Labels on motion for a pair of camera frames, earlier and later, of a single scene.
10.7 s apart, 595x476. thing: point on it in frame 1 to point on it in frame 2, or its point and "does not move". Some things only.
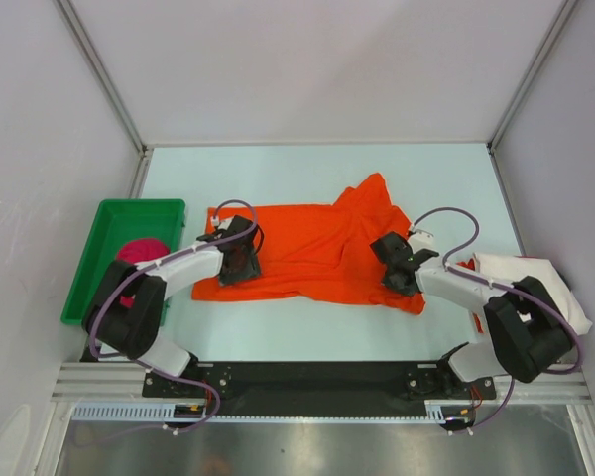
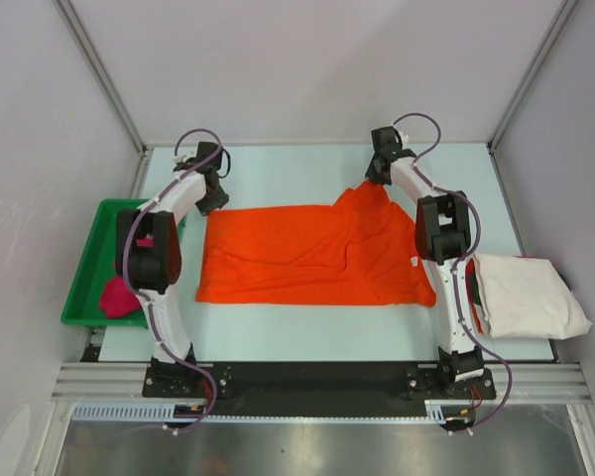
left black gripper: x=251 y=270 to x=219 y=201
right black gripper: x=388 y=284 to x=372 y=176
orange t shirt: x=318 y=253 does not move
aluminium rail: x=116 y=382 does not move
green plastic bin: x=118 y=222 does not move
